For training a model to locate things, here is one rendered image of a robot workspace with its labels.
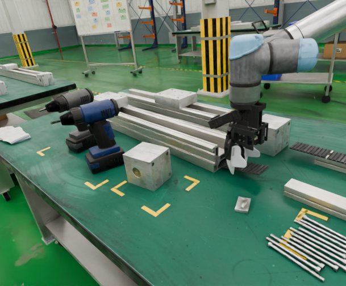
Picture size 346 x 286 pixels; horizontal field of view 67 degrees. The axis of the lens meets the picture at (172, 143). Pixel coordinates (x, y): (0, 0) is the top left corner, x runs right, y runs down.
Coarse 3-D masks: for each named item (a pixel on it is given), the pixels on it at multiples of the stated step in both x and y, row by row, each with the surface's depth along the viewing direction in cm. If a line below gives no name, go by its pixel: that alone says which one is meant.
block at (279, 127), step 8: (264, 120) 85; (272, 120) 84; (280, 120) 84; (288, 120) 83; (272, 128) 79; (280, 128) 80; (288, 128) 84; (272, 136) 80; (280, 136) 82; (288, 136) 86; (264, 144) 83; (272, 144) 81; (280, 144) 83; (264, 152) 84; (272, 152) 82
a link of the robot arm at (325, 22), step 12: (336, 0) 67; (324, 12) 66; (336, 12) 65; (300, 24) 68; (312, 24) 67; (324, 24) 66; (336, 24) 66; (276, 36) 69; (288, 36) 68; (300, 36) 67; (312, 36) 67; (324, 36) 68
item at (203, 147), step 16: (128, 112) 115; (144, 112) 107; (112, 128) 116; (128, 128) 107; (144, 128) 98; (160, 128) 90; (176, 128) 94; (192, 128) 88; (160, 144) 93; (176, 144) 86; (192, 144) 80; (208, 144) 76; (192, 160) 83; (208, 160) 79
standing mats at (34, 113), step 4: (36, 108) 435; (40, 108) 434; (24, 112) 422; (28, 112) 419; (32, 112) 418; (36, 112) 416; (40, 112) 414; (44, 112) 412; (48, 112) 410; (52, 112) 408; (32, 116) 400; (36, 116) 397; (40, 116) 395
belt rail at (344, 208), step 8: (288, 184) 64; (296, 184) 64; (304, 184) 64; (288, 192) 65; (296, 192) 63; (304, 192) 61; (312, 192) 61; (320, 192) 61; (328, 192) 60; (304, 200) 62; (312, 200) 60; (320, 200) 59; (328, 200) 58; (336, 200) 58; (344, 200) 58; (320, 208) 59; (328, 208) 59; (336, 208) 57; (344, 208) 55; (336, 216) 57; (344, 216) 56
